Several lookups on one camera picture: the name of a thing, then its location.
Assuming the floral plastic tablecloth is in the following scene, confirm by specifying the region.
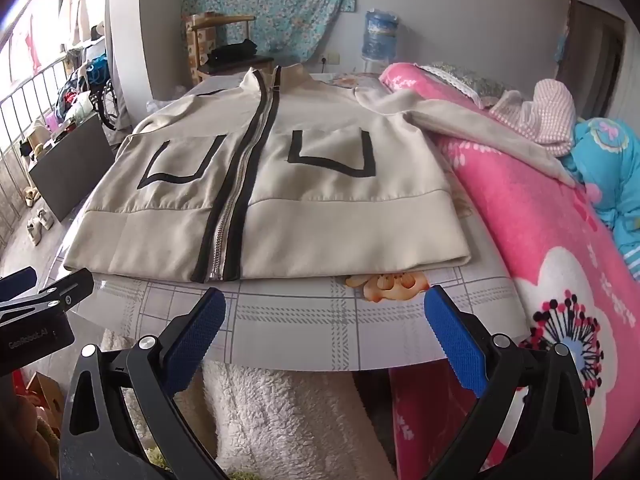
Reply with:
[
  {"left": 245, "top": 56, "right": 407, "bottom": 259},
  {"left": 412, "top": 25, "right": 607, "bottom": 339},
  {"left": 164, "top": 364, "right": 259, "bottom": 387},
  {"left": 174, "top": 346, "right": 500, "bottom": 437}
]
[{"left": 65, "top": 72, "right": 533, "bottom": 372}]

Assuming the dark wooden door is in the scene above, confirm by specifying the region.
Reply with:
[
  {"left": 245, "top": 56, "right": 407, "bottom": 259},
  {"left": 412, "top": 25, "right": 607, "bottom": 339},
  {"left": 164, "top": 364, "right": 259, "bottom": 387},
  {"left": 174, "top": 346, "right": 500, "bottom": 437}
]
[{"left": 557, "top": 0, "right": 628, "bottom": 121}]

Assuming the hanging red garment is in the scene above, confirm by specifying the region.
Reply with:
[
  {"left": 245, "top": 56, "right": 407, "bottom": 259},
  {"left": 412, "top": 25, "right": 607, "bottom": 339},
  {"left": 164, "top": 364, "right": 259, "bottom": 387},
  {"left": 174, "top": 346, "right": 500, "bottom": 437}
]
[{"left": 22, "top": 25, "right": 43, "bottom": 68}]

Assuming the wooden chair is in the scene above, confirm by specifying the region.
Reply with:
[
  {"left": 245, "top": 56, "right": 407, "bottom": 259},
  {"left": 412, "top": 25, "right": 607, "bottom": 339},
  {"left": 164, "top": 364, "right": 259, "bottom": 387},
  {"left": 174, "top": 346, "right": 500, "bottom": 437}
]
[{"left": 187, "top": 12, "right": 273, "bottom": 86}]

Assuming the brown cardboard box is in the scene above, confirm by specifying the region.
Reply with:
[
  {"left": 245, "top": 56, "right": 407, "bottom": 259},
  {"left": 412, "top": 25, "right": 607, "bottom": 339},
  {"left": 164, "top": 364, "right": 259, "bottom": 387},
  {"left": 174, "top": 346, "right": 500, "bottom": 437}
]
[{"left": 25, "top": 372, "right": 66, "bottom": 421}]

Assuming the pair of white shoes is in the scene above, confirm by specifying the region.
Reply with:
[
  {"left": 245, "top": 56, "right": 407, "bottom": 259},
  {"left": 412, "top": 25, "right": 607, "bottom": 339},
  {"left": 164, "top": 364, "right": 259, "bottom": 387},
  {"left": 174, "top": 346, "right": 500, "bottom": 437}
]
[{"left": 25, "top": 210, "right": 54, "bottom": 247}]

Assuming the patterned cardboard box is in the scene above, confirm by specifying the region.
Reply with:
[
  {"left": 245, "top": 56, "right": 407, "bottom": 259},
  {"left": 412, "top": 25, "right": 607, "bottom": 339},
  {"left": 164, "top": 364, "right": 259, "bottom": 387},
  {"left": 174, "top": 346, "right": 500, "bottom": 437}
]
[{"left": 185, "top": 12, "right": 221, "bottom": 86}]

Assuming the blue water jug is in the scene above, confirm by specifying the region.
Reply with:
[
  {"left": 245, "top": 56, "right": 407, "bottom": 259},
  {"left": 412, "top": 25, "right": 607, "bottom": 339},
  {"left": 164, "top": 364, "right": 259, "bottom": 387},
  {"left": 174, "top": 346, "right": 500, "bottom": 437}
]
[{"left": 361, "top": 9, "right": 401, "bottom": 63}]

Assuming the lace-trimmed floral pillow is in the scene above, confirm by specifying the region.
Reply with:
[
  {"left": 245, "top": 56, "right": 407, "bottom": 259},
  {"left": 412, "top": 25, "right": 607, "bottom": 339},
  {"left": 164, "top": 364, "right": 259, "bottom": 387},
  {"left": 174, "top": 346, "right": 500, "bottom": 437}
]
[{"left": 425, "top": 62, "right": 501, "bottom": 108}]

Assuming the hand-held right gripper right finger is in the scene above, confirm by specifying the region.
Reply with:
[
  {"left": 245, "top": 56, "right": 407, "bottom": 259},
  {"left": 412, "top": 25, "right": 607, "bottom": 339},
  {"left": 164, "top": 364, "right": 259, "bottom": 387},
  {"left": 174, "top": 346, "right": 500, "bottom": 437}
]
[{"left": 424, "top": 285, "right": 595, "bottom": 480}]

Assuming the pink checked cloth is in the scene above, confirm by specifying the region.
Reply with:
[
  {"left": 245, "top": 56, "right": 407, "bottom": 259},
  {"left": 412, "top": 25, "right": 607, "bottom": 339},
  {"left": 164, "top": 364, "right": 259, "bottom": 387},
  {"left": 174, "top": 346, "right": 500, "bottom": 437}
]
[{"left": 489, "top": 79, "right": 576, "bottom": 157}]

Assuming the metal railing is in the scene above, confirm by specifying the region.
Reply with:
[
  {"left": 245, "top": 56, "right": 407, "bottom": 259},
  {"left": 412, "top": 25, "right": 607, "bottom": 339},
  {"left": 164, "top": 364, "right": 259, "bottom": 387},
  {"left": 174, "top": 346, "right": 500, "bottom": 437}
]
[{"left": 0, "top": 62, "right": 71, "bottom": 256}]

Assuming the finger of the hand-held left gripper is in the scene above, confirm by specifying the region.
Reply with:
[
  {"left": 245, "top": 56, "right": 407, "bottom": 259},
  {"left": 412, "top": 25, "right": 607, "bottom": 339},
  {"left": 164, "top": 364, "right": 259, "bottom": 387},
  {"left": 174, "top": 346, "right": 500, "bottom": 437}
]
[
  {"left": 0, "top": 266, "right": 39, "bottom": 306},
  {"left": 0, "top": 268, "right": 96, "bottom": 328}
]

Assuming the beige zip jacket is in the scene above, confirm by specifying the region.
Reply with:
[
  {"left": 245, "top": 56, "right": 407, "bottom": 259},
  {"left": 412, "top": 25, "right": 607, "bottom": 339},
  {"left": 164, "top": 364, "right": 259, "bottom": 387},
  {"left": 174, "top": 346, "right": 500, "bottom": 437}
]
[{"left": 62, "top": 62, "right": 583, "bottom": 283}]

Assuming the blue floral quilt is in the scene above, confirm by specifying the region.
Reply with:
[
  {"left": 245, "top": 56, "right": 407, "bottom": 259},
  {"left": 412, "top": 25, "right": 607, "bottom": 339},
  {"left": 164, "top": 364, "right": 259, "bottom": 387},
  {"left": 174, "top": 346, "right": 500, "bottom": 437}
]
[{"left": 560, "top": 117, "right": 640, "bottom": 281}]

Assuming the wheelchair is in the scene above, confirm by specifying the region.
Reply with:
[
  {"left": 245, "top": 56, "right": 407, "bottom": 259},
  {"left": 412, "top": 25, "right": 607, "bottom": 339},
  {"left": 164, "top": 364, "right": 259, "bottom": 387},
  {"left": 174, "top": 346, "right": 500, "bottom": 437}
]
[{"left": 87, "top": 57, "right": 131, "bottom": 133}]

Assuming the pile of bags and clothes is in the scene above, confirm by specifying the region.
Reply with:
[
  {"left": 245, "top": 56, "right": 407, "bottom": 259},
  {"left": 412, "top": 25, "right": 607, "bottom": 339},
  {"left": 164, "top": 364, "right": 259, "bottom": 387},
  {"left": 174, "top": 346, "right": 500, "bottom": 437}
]
[{"left": 55, "top": 55, "right": 108, "bottom": 126}]

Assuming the hanging beige garment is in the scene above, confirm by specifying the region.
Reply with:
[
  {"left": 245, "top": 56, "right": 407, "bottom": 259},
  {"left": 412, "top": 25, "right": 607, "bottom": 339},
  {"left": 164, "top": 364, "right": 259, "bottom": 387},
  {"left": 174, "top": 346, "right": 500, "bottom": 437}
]
[{"left": 65, "top": 0, "right": 101, "bottom": 46}]

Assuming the dark grey board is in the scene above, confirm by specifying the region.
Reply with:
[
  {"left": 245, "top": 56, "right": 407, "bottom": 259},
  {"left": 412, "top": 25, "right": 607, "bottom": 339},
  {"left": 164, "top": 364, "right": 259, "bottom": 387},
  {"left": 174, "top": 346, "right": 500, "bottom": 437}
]
[{"left": 27, "top": 112, "right": 118, "bottom": 223}]

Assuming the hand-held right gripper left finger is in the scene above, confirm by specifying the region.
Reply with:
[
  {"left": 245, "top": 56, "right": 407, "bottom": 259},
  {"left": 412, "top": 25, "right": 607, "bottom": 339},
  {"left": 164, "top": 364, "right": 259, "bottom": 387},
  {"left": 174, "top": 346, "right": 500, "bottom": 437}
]
[{"left": 59, "top": 287, "right": 228, "bottom": 480}]

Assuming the black bag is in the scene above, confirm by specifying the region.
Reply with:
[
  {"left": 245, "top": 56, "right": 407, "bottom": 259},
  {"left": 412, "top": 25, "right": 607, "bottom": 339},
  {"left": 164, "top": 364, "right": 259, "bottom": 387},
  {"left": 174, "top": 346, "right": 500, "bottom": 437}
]
[{"left": 206, "top": 39, "right": 258, "bottom": 73}]

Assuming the pink floral blanket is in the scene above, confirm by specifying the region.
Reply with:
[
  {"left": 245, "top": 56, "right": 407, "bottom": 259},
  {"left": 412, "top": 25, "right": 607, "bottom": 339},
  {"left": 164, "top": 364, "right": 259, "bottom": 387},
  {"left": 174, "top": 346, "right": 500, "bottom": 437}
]
[{"left": 377, "top": 62, "right": 640, "bottom": 480}]

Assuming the teal floral wall cloth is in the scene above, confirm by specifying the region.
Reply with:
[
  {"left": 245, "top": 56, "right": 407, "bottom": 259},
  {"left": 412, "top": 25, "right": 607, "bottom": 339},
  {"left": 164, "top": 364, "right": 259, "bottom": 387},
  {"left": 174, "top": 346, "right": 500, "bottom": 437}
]
[{"left": 182, "top": 0, "right": 358, "bottom": 63}]

